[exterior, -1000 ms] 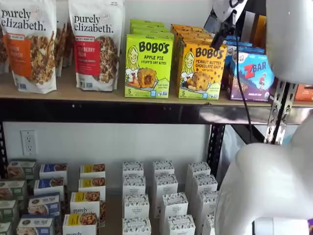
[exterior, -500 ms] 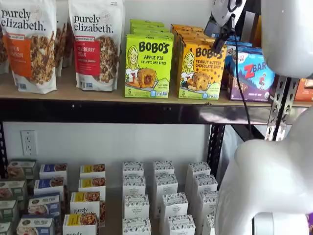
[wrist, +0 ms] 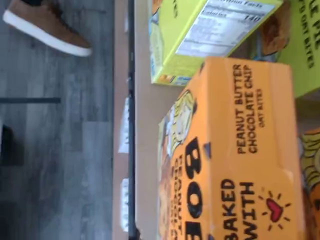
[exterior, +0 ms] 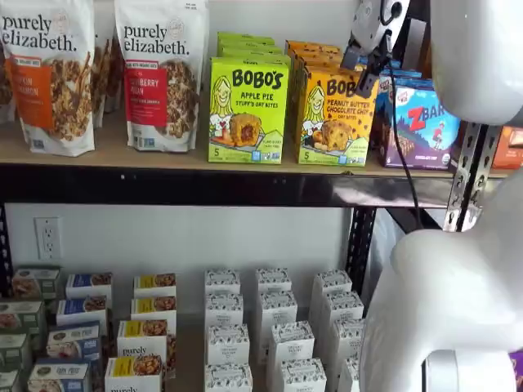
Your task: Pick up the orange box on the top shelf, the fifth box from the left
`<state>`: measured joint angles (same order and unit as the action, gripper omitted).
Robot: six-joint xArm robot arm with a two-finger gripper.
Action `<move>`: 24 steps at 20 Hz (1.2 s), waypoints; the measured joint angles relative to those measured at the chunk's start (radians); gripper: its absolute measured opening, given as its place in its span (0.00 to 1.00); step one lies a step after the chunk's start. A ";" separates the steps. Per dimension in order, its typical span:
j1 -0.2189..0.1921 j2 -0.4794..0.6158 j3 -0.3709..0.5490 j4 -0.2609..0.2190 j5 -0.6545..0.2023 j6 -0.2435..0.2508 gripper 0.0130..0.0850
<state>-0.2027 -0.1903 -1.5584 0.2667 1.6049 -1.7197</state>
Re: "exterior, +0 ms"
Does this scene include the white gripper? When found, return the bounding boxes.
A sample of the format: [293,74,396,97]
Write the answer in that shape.
[340,0,412,96]

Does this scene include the orange Bobo's peanut butter box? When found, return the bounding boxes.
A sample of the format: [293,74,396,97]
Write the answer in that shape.
[284,39,342,56]
[294,56,348,71]
[290,48,346,63]
[297,66,380,167]

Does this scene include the green Bobo's apple pie box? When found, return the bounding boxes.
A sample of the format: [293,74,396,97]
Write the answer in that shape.
[208,56,292,165]
[217,41,284,55]
[216,32,276,47]
[220,49,292,62]

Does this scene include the black diagonal shelf brace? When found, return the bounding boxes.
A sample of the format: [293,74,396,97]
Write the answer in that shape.
[387,207,445,234]

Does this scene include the orange brown snack box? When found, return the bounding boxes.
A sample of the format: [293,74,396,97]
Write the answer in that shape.
[491,125,523,171]

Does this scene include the black shelf beam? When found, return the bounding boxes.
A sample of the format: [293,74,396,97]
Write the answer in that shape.
[0,162,503,210]

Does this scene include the wooden shelf board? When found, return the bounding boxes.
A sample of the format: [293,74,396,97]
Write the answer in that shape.
[0,109,512,180]

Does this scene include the yellow label granola box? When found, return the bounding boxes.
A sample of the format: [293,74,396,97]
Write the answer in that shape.
[116,318,169,361]
[132,273,177,299]
[104,355,165,392]
[130,295,178,324]

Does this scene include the purple snack box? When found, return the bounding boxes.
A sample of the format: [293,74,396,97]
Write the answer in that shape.
[507,350,523,392]

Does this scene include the blue granola box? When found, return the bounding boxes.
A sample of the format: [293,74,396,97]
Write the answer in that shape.
[45,322,102,361]
[56,295,109,327]
[65,272,114,300]
[27,358,92,392]

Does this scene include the green granola box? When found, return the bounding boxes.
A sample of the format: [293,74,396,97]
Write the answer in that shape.
[0,333,33,372]
[0,301,46,336]
[11,265,63,301]
[0,369,22,392]

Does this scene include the white patterned carton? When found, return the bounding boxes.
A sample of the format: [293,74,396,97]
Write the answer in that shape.
[255,266,293,293]
[332,318,367,359]
[312,269,354,296]
[203,363,254,392]
[205,323,251,366]
[204,292,245,327]
[338,356,363,392]
[321,290,366,324]
[279,358,328,392]
[257,290,298,328]
[203,268,242,296]
[269,321,316,365]

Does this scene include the white granola bag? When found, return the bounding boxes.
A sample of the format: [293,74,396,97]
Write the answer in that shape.
[0,40,18,126]

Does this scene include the black perforated upright post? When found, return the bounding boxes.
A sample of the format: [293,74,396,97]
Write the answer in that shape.
[0,203,15,299]
[350,207,378,296]

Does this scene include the white wall outlet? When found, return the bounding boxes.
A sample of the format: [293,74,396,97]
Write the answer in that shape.
[33,216,63,261]

